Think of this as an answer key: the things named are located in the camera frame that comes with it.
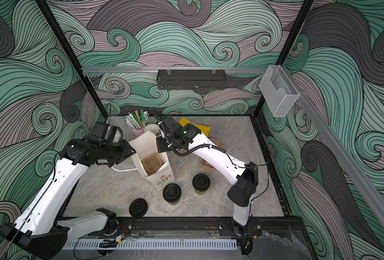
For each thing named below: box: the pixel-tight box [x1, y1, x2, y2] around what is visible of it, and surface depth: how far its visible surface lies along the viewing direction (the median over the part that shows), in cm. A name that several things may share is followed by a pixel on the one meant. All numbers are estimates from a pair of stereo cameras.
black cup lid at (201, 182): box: [192, 173, 211, 192], surface depth 77 cm
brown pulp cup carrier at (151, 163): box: [141, 152, 164, 177], surface depth 94 cm
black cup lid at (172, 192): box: [162, 183, 182, 203], surface depth 74 cm
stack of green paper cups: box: [143, 124, 161, 137], surface depth 94 cm
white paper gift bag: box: [128, 130, 176, 192], surface depth 76 cm
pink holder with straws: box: [123, 109, 150, 139], surface depth 96 cm
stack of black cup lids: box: [129, 197, 149, 219], surface depth 79 cm
